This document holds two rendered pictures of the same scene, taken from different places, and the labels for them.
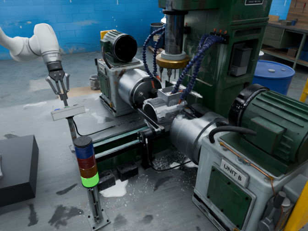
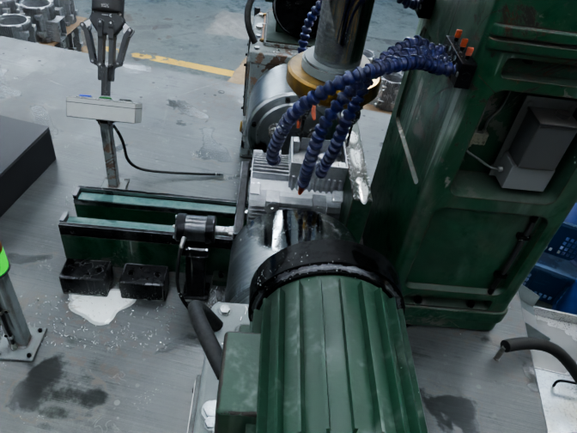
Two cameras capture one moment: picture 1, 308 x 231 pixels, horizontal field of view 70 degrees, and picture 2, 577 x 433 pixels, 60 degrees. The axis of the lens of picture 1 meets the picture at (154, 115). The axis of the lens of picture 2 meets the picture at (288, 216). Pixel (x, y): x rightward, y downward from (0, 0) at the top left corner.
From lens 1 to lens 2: 0.56 m
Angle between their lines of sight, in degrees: 24
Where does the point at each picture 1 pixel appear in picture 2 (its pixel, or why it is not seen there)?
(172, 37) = (327, 16)
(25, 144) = (20, 139)
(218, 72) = (434, 156)
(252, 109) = (273, 307)
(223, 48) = (458, 98)
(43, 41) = not seen: outside the picture
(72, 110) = (107, 109)
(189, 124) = (252, 256)
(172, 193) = (185, 379)
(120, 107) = not seen: hidden behind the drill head
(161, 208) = (136, 393)
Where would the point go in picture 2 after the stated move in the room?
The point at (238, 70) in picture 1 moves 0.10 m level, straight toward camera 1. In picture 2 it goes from (511, 173) to (476, 190)
